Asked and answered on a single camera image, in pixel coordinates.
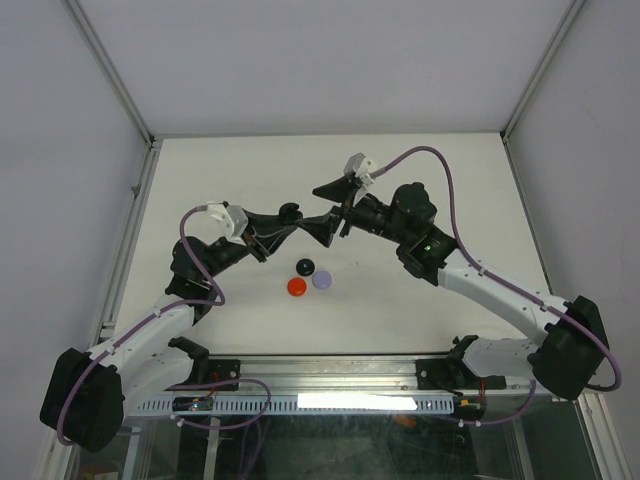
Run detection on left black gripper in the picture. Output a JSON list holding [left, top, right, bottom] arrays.
[[202, 209, 295, 282]]

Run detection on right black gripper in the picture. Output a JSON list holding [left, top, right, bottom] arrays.
[[294, 175, 412, 248]]

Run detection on black charging case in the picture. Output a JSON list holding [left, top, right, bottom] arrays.
[[295, 258, 316, 277], [278, 202, 303, 226]]

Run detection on red charging case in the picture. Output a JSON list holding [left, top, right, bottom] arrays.
[[287, 277, 307, 297]]

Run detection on purple charging case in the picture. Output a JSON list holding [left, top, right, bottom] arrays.
[[312, 270, 333, 290]]

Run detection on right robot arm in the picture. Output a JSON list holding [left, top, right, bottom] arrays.
[[297, 177, 609, 400]]

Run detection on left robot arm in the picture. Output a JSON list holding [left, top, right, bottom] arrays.
[[39, 202, 303, 453]]

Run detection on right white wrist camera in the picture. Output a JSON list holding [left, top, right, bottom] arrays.
[[343, 152, 377, 187]]

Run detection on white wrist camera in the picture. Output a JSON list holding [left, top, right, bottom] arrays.
[[206, 202, 249, 244], [343, 152, 377, 187]]

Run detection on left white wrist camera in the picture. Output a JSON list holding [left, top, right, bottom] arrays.
[[206, 202, 249, 244]]

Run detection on aluminium mounting rail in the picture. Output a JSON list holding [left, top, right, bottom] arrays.
[[62, 353, 601, 396]]

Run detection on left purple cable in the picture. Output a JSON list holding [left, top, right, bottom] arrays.
[[55, 203, 274, 480]]

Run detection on slotted cable duct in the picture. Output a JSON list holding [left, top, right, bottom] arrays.
[[128, 393, 454, 418]]

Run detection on left aluminium frame post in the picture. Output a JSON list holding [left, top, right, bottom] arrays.
[[62, 0, 162, 151]]

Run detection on aluminium frame post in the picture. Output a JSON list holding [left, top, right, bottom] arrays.
[[62, 0, 162, 151], [501, 0, 586, 144]]

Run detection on right aluminium frame post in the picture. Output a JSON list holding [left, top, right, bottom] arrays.
[[501, 0, 586, 144]]

